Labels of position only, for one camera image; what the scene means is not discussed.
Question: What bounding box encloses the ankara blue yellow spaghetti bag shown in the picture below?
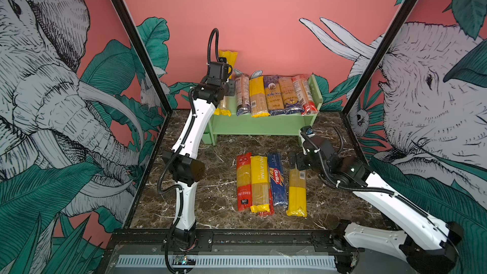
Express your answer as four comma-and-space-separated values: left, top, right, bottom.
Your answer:
263, 76, 285, 115

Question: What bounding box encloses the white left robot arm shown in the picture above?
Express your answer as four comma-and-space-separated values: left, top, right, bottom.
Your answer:
163, 58, 232, 251

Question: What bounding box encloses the green two-tier shelf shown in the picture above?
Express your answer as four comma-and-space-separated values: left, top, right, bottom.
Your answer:
202, 74, 323, 145

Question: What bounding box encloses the yellow pastatime spaghetti bag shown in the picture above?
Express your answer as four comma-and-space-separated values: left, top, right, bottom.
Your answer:
251, 156, 270, 213

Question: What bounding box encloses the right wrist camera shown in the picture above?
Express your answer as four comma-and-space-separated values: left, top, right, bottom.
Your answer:
300, 126, 315, 138

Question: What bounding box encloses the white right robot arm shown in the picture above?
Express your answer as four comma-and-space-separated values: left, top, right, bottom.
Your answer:
296, 131, 464, 273

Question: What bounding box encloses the white vented strip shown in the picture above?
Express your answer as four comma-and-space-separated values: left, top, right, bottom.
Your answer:
115, 254, 337, 271

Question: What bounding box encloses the black right corner post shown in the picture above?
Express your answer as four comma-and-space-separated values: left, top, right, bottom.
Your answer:
341, 0, 418, 115

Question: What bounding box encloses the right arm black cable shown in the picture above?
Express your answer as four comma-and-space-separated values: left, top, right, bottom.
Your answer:
300, 126, 457, 244

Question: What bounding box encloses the blue barilla spaghetti box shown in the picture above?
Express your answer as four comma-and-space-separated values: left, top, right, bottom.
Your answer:
267, 153, 288, 206

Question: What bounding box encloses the red spaghetti bag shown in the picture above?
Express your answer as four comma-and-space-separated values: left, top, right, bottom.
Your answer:
237, 152, 252, 211
259, 189, 275, 218

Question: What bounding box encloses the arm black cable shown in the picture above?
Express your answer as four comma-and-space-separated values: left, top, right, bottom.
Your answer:
156, 27, 221, 274
300, 126, 457, 244

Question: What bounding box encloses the blue-ended chinese label spaghetti bag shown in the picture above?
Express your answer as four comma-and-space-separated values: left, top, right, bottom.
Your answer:
279, 76, 304, 114

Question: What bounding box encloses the black corner post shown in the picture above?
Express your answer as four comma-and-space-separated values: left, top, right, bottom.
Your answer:
110, 0, 172, 115
341, 0, 418, 115

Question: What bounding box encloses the black left corner post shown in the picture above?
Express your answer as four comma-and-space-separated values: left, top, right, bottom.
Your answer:
110, 0, 172, 115

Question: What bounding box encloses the red-ended spaghetti bag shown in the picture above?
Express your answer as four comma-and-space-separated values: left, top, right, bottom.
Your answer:
292, 75, 318, 115

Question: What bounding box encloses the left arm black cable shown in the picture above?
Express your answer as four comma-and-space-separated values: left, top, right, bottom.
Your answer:
156, 27, 221, 274

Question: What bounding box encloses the yellow-top spaghetti bag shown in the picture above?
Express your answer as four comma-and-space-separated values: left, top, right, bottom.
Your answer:
249, 76, 270, 117

